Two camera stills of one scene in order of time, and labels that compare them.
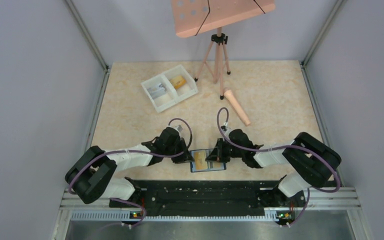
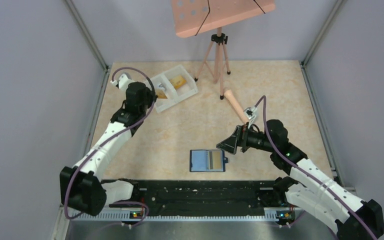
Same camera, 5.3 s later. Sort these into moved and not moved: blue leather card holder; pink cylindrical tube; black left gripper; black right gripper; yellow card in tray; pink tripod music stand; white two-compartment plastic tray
Moved: black right gripper; black left gripper
Not moved: yellow card in tray; pink tripod music stand; blue leather card holder; pink cylindrical tube; white two-compartment plastic tray
